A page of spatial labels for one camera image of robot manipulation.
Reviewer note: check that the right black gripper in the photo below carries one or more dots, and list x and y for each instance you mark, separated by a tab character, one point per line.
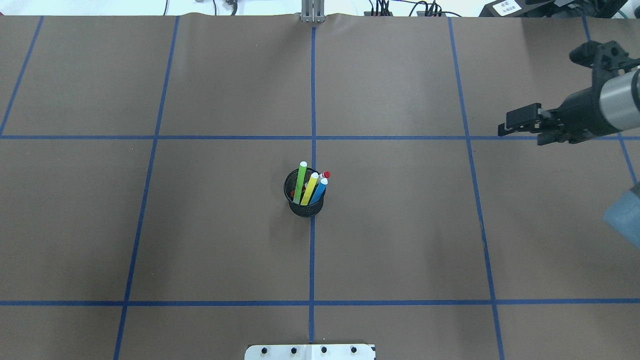
580	111

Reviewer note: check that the blue marker pen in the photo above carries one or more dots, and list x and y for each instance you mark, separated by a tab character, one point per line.
319	190

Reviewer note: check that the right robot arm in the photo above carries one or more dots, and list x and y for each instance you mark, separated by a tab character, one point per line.
619	103

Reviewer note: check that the yellow marker pen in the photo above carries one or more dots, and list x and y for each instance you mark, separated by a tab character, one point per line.
309	189

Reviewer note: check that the green marker pen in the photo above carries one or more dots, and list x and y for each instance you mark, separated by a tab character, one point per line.
299	182

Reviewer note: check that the black mesh pen cup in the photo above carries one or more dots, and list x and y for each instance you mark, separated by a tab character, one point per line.
288	190

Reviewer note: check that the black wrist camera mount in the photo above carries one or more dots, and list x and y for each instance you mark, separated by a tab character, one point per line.
605	60

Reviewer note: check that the aluminium frame post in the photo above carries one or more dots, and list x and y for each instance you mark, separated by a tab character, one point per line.
313	11

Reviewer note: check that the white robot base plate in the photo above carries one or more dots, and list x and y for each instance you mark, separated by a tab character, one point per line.
340	351

